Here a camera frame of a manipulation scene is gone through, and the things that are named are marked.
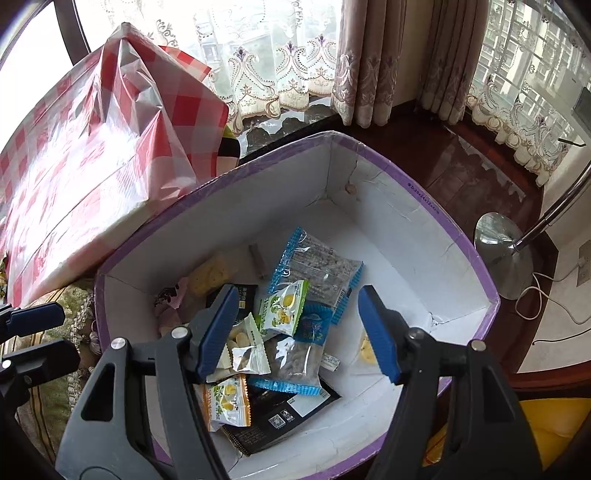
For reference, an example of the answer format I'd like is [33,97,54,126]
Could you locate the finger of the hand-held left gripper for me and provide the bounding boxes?
[0,339,81,409]
[0,302,66,343]

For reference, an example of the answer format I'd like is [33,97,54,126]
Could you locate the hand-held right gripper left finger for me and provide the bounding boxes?
[55,284,241,480]

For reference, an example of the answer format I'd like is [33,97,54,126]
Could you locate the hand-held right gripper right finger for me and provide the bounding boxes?
[358,285,546,480]

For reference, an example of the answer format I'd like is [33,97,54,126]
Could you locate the white snack packet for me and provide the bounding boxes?
[206,313,271,383]

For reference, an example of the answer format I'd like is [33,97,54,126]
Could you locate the purple flower print snack packet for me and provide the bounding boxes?
[154,282,197,321]

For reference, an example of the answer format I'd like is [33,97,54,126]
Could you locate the large black cracker packet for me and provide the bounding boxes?
[187,251,259,324]

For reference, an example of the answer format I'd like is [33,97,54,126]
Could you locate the purple white cardboard box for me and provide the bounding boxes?
[95,130,502,480]

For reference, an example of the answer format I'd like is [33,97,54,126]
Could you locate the blue-edged clear snack packet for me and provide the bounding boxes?
[248,302,342,398]
[268,226,365,320]

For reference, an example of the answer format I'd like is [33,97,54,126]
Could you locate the long black snack packet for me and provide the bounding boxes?
[222,376,343,457]

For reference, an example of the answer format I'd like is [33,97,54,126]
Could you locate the striped plush blanket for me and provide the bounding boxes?
[11,277,100,455]

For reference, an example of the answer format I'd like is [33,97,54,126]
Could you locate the red checked plastic tablecloth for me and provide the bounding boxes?
[0,23,230,308]

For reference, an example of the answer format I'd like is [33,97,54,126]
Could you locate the black yellow striped cloth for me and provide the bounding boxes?
[222,124,242,168]

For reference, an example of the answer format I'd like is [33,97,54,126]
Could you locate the yellow cushion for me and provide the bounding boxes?
[422,399,583,469]

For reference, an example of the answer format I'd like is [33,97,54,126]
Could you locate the white lace sheer curtain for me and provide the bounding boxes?
[99,0,345,137]
[466,0,591,188]

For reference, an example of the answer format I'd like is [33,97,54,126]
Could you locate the embroidered pink-brown drape curtain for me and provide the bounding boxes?
[331,0,491,129]

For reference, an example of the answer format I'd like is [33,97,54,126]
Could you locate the white cable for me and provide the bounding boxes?
[515,271,591,346]

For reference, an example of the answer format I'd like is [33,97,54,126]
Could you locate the dark window frame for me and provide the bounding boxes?
[51,0,93,65]

